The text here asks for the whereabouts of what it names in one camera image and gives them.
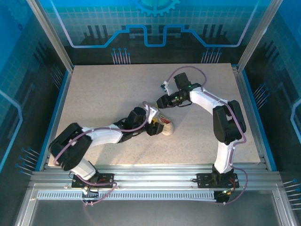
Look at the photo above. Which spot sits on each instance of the aluminium frame rail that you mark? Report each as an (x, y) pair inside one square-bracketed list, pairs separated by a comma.
[(152, 174)]

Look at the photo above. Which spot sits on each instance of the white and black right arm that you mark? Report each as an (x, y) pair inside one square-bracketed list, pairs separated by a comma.
[(202, 99)]

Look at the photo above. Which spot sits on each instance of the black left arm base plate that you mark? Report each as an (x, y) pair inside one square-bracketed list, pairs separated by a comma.
[(107, 179)]

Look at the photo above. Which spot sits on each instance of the small electronics board with LED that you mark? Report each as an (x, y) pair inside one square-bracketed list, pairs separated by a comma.
[(85, 193), (223, 194)]

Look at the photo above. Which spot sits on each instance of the aluminium frame post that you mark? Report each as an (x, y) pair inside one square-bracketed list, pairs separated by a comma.
[(258, 35), (50, 35)]

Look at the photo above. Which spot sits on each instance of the blue printed side panel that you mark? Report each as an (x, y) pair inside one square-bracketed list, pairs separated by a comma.
[(14, 70), (287, 70)]

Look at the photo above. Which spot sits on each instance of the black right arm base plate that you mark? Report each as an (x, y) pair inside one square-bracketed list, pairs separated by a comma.
[(203, 181)]

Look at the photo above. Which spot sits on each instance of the aluminium side rail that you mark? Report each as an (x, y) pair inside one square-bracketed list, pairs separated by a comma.
[(242, 94), (63, 99)]

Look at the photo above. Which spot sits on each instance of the grey canvas shoe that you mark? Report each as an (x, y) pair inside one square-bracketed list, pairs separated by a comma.
[(168, 128)]

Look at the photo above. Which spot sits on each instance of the blue printed back panel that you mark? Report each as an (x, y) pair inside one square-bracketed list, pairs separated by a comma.
[(150, 23)]

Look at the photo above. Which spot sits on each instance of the grey metal bottom tray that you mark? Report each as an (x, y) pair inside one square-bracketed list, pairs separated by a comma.
[(152, 212)]

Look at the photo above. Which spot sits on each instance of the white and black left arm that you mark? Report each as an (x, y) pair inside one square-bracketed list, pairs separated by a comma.
[(103, 135)]

